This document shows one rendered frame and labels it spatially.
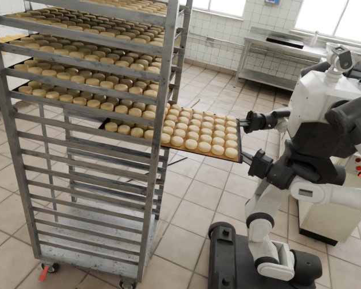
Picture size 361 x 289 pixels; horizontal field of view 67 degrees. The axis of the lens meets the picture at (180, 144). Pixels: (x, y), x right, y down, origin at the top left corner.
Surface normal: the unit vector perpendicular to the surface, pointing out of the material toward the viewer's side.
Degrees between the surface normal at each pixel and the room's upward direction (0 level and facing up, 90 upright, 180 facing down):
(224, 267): 0
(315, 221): 90
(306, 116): 85
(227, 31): 90
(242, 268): 0
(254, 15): 90
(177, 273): 0
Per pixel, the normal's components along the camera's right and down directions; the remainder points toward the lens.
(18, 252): 0.15, -0.83
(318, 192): -0.54, 0.10
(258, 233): -0.14, 0.52
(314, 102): -0.78, 0.15
